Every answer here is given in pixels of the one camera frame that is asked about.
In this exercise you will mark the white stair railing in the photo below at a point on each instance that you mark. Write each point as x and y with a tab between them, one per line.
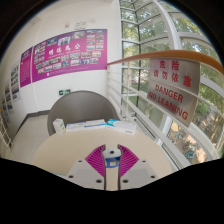
5	131

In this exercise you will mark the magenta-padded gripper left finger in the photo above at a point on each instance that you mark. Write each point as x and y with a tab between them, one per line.
95	166

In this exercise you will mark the silver sign with red characters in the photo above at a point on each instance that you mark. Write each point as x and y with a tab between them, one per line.
176	75

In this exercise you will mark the flat white and teal box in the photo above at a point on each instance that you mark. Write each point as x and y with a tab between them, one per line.
121	126

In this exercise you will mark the white photo display board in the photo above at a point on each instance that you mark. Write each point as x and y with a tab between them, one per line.
8	97
15	82

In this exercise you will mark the large magenta photo poster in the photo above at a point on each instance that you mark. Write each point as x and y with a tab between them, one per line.
70	55

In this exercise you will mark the small upright white box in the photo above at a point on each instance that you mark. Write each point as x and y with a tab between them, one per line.
59	126

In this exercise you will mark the white railing with orange handrail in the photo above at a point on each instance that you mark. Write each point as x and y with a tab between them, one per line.
166	54

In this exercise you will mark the white charger with blue face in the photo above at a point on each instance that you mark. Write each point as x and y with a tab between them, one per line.
111	155

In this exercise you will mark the white-framed glass window wall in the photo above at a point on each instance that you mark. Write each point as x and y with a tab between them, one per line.
146	23

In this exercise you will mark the narrow magenta text poster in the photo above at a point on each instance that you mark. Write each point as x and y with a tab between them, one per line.
25	67

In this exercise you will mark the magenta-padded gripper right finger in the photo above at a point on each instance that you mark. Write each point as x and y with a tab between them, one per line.
128	166

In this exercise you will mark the green exit sign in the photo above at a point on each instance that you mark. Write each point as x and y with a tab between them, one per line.
65	92

